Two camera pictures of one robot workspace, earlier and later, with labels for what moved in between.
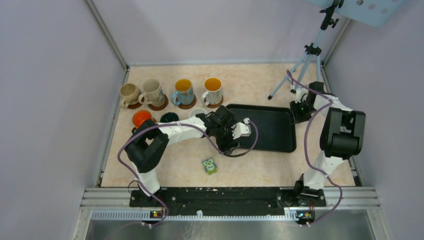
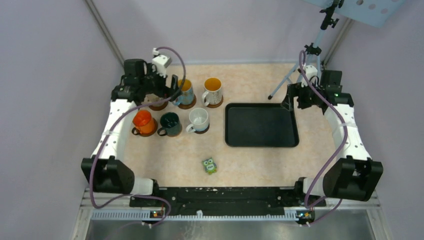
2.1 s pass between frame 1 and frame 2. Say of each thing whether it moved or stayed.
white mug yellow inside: stayed
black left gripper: moved
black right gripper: moved
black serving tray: stayed
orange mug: stayed
